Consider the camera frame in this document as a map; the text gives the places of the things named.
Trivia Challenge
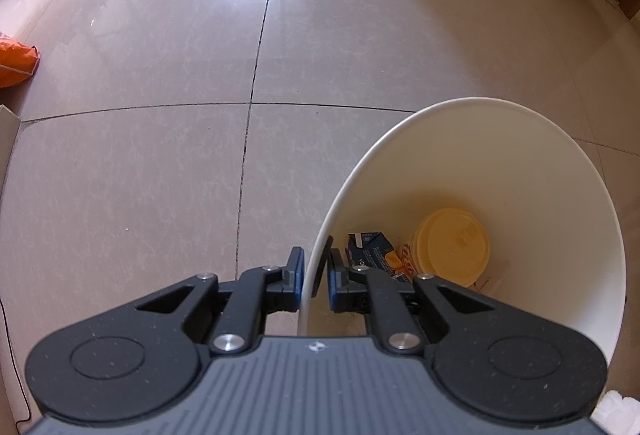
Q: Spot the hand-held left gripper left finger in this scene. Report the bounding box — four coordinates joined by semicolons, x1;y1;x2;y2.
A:
134;246;306;356

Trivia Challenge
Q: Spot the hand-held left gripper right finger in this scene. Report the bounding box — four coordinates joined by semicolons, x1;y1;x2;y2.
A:
326;248;492;357

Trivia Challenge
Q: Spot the blue milk carton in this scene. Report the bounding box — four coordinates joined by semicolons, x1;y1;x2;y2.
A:
346;230;403;283

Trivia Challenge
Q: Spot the yellow instant noodle cup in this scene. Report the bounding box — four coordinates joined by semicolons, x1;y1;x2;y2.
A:
397;207;493;288

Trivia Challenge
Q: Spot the white plastic bin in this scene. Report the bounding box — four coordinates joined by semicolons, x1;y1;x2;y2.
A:
298;97;627;366

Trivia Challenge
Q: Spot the orange bag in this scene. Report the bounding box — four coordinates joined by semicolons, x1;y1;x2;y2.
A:
0;31;40;88

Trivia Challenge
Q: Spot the black cable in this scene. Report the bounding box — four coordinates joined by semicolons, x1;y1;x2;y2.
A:
0;295;30;433

